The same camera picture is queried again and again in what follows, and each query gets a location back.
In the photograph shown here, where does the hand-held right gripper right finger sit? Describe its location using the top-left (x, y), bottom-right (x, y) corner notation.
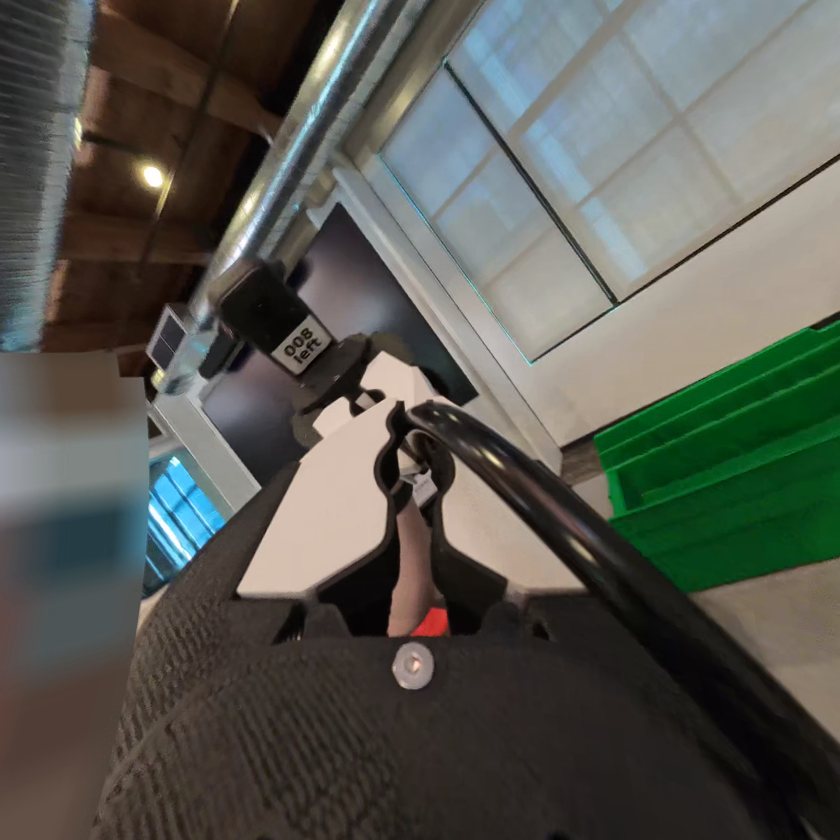
top-left (425, 453), bottom-right (589, 599)

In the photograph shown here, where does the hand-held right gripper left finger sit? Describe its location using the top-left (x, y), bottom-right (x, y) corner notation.
top-left (236, 397), bottom-right (406, 599)

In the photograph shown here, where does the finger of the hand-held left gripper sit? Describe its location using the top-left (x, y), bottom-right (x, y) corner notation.
top-left (363, 351), bottom-right (442, 413)
top-left (311, 395), bottom-right (388, 439)

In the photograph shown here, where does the thin black cable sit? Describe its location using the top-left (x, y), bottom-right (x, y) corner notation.
top-left (403, 400), bottom-right (840, 840)

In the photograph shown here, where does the green plastic crate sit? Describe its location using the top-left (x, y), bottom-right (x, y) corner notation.
top-left (594, 322), bottom-right (840, 595)

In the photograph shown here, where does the white air vent grille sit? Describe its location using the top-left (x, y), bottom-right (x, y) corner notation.
top-left (146, 304), bottom-right (193, 370)

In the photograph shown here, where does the interior glass partition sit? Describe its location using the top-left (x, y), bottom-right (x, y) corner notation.
top-left (146, 453), bottom-right (228, 595)

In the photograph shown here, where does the large frosted window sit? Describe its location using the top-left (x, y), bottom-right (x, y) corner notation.
top-left (379, 0), bottom-right (840, 363)

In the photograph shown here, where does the large black wall screen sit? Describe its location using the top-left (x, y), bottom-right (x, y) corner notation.
top-left (200, 202), bottom-right (480, 490)

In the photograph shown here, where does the round spiral metal duct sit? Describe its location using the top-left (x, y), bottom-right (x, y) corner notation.
top-left (190, 0), bottom-right (437, 329)

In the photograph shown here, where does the large ribbed metal duct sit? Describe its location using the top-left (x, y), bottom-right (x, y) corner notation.
top-left (0, 0), bottom-right (94, 353)

